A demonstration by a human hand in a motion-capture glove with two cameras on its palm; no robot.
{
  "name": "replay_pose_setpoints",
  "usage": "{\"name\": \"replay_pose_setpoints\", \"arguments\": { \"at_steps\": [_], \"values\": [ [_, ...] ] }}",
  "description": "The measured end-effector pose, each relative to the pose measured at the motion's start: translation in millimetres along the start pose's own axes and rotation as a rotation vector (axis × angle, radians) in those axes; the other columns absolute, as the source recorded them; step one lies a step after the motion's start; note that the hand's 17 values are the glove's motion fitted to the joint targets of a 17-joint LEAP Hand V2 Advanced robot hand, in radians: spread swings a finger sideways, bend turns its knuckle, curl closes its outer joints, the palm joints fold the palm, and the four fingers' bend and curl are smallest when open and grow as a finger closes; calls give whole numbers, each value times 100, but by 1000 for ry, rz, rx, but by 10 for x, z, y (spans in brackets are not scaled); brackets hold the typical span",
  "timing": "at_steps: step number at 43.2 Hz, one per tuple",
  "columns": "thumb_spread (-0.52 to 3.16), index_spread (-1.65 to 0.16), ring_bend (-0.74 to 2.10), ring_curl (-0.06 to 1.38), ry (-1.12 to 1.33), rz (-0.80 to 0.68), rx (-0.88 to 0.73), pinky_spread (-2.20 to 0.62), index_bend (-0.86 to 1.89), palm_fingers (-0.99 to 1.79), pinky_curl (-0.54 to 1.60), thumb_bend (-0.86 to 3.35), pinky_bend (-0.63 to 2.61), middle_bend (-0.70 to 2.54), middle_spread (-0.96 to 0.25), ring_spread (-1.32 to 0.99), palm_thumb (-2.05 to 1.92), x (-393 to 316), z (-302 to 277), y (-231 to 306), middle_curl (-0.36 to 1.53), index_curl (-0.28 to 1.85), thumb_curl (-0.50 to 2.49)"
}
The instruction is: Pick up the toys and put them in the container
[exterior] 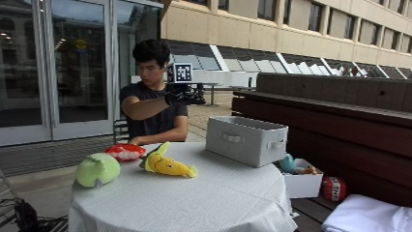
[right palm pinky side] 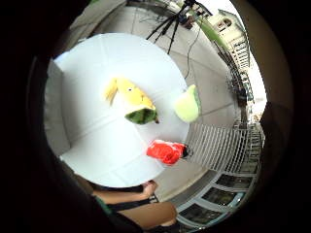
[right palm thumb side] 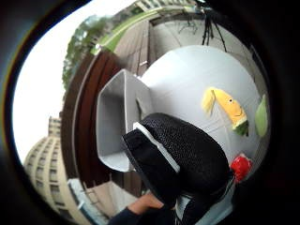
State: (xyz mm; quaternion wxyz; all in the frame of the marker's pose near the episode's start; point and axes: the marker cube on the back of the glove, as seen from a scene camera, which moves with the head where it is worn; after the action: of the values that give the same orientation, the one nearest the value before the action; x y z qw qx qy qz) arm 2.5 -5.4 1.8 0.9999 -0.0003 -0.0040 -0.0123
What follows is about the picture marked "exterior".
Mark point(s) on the grey outdoor table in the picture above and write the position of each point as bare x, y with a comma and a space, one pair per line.
209, 86

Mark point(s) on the white marker cube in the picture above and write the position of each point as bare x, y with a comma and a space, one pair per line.
178, 73

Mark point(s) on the the person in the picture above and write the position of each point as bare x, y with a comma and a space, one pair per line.
154, 121

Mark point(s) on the grey fabric storage bin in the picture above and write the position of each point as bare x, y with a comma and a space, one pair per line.
245, 141

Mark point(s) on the yellow corn plush toy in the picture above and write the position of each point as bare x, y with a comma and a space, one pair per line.
168, 165

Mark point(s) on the red and white plush toy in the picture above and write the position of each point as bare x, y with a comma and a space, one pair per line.
125, 152

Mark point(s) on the glass door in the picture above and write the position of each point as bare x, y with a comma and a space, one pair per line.
78, 64

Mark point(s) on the teal plush toy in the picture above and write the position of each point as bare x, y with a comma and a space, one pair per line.
286, 163

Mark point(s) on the white tablecloth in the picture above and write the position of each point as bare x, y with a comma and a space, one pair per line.
184, 196

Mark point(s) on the green cabbage plush toy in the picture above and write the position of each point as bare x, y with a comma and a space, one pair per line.
97, 169

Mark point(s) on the brown plush toy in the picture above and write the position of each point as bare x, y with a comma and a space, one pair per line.
306, 170

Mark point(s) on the brown wooden bench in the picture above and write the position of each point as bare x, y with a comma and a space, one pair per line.
338, 129

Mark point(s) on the white plastic box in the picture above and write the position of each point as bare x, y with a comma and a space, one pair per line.
304, 184

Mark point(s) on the red block plush toy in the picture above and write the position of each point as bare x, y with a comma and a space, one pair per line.
333, 188

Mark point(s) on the white cloth bundle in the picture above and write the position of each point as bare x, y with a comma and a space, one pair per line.
368, 215

